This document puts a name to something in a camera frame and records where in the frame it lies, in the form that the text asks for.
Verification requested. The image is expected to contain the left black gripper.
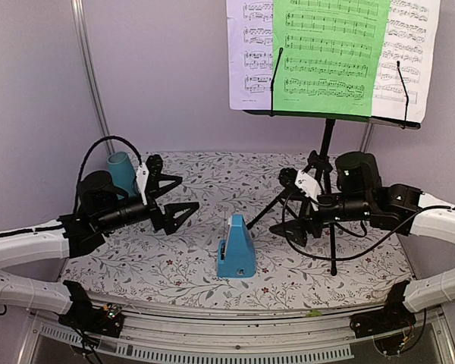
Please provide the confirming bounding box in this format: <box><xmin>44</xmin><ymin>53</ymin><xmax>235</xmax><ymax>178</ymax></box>
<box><xmin>97</xmin><ymin>174</ymin><xmax>199</xmax><ymax>234</ymax></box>

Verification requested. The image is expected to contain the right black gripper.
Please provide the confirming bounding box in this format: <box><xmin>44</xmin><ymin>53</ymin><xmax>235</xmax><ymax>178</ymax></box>
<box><xmin>269</xmin><ymin>187</ymin><xmax>372</xmax><ymax>246</ymax></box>

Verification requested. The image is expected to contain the blue metronome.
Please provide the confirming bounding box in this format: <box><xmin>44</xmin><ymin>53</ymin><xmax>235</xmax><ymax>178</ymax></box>
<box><xmin>217</xmin><ymin>214</ymin><xmax>256</xmax><ymax>279</ymax></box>

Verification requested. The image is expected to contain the black music stand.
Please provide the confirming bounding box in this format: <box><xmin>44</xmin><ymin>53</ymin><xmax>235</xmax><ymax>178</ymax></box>
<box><xmin>242</xmin><ymin>47</ymin><xmax>422</xmax><ymax>276</ymax></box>

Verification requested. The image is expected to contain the purple paper sheet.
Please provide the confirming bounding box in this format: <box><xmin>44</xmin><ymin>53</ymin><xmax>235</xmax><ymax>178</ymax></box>
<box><xmin>226</xmin><ymin>0</ymin><xmax>273</xmax><ymax>110</ymax></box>

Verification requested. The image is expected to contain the green paper sheet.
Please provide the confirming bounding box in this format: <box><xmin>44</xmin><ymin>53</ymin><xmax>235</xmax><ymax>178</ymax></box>
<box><xmin>272</xmin><ymin>0</ymin><xmax>390</xmax><ymax>117</ymax></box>

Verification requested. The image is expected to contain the white sheet music page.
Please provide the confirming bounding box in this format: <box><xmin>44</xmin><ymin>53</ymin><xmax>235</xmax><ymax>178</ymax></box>
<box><xmin>372</xmin><ymin>1</ymin><xmax>441</xmax><ymax>124</ymax></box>

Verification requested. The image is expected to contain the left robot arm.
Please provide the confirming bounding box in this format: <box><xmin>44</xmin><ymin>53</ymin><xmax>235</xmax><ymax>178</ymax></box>
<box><xmin>0</xmin><ymin>171</ymin><xmax>199</xmax><ymax>329</ymax></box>

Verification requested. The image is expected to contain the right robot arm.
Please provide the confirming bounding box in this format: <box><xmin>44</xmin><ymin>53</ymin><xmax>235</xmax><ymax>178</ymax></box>
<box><xmin>269</xmin><ymin>152</ymin><xmax>455</xmax><ymax>331</ymax></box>

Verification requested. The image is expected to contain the teal cylinder cup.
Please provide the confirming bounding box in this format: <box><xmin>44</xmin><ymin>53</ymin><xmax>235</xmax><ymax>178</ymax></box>
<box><xmin>107</xmin><ymin>152</ymin><xmax>138</xmax><ymax>196</ymax></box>

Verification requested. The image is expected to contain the floral table mat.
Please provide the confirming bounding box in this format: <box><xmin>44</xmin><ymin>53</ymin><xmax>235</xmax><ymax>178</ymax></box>
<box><xmin>62</xmin><ymin>152</ymin><xmax>413</xmax><ymax>310</ymax></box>

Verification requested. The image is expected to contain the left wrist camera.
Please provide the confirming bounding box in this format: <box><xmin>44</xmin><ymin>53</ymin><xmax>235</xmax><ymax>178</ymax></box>
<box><xmin>135</xmin><ymin>154</ymin><xmax>163</xmax><ymax>206</ymax></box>

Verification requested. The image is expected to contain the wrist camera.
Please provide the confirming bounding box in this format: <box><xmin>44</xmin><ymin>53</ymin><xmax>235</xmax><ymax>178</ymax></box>
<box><xmin>278</xmin><ymin>168</ymin><xmax>322</xmax><ymax>201</ymax></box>
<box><xmin>135</xmin><ymin>154</ymin><xmax>163</xmax><ymax>206</ymax></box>

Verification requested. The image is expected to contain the right camera cable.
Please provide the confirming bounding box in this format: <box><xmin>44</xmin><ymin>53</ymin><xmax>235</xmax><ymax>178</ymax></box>
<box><xmin>282</xmin><ymin>189</ymin><xmax>455</xmax><ymax>262</ymax></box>

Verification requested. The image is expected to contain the camera cable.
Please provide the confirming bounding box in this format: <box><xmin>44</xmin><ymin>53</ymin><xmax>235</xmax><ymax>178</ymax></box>
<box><xmin>74</xmin><ymin>135</ymin><xmax>145</xmax><ymax>213</ymax></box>
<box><xmin>282</xmin><ymin>189</ymin><xmax>455</xmax><ymax>262</ymax></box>

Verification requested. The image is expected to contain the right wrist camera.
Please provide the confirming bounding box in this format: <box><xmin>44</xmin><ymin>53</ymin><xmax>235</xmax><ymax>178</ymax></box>
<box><xmin>278</xmin><ymin>168</ymin><xmax>322</xmax><ymax>201</ymax></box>

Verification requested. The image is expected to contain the left camera cable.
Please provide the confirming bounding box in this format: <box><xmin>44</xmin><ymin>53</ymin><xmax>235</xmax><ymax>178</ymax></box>
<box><xmin>74</xmin><ymin>135</ymin><xmax>145</xmax><ymax>213</ymax></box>

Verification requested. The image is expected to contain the right aluminium frame post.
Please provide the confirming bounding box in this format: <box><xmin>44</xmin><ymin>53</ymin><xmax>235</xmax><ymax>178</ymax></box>
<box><xmin>359</xmin><ymin>123</ymin><xmax>375</xmax><ymax>152</ymax></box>

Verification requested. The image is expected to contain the aluminium frame post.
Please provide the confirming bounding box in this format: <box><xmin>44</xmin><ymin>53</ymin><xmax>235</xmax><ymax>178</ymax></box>
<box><xmin>71</xmin><ymin>0</ymin><xmax>110</xmax><ymax>137</ymax></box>
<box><xmin>359</xmin><ymin>123</ymin><xmax>375</xmax><ymax>152</ymax></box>

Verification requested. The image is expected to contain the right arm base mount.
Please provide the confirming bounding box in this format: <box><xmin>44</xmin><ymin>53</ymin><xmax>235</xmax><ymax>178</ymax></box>
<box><xmin>350</xmin><ymin>281</ymin><xmax>416</xmax><ymax>338</ymax></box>

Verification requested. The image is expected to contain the aluminium front rail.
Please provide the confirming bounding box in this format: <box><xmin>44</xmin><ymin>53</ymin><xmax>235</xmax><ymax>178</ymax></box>
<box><xmin>17</xmin><ymin>294</ymin><xmax>455</xmax><ymax>363</ymax></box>

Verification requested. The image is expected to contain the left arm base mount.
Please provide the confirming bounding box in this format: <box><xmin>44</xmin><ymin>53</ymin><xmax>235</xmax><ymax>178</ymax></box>
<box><xmin>58</xmin><ymin>281</ymin><xmax>125</xmax><ymax>338</ymax></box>

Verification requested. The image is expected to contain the left aluminium frame post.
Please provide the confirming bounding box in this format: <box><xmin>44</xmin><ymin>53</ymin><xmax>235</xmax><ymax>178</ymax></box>
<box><xmin>71</xmin><ymin>0</ymin><xmax>110</xmax><ymax>137</ymax></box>

